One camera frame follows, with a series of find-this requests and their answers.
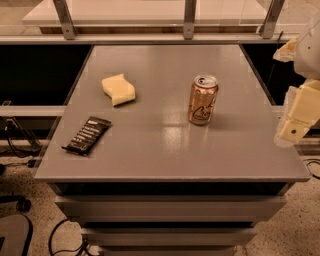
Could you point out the middle metal bracket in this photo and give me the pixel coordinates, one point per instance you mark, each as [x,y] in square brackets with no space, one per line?
[189,19]

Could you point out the dark chocolate bar wrapper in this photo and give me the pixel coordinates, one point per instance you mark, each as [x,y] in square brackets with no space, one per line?
[88,135]

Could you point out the yellow sponge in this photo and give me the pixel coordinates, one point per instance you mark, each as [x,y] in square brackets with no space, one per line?
[118,89]

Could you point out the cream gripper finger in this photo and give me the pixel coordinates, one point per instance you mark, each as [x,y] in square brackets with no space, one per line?
[301,111]
[286,53]

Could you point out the right metal bracket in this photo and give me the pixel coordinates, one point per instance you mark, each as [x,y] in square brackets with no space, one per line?
[267,29]

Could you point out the orange soda can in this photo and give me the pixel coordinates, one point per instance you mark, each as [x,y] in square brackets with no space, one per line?
[203,94]

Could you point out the grey drawer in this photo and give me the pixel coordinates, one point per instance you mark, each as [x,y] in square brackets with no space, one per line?
[85,209]
[169,237]

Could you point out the black chair base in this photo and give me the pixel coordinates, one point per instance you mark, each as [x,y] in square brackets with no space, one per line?
[16,230]

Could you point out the metal bracket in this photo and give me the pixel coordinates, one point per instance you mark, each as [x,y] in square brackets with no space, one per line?
[65,19]
[189,19]
[267,29]

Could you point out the lower grey drawer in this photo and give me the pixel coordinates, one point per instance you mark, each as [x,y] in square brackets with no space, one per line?
[169,237]

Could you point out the left metal bracket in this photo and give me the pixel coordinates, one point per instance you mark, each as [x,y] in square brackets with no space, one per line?
[65,19]

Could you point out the grey drawer cabinet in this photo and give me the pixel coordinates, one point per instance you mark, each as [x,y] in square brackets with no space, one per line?
[168,150]

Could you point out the upper grey drawer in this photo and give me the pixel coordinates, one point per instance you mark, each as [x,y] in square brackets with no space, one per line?
[85,209]

